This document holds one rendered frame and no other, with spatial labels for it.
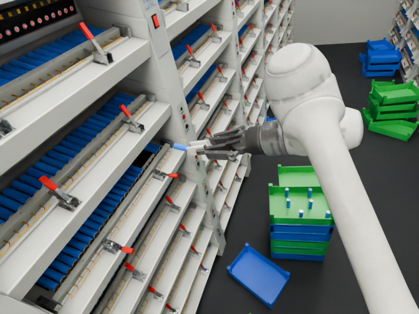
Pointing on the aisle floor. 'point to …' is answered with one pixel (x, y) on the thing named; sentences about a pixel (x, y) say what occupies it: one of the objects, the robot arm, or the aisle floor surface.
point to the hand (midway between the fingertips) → (199, 147)
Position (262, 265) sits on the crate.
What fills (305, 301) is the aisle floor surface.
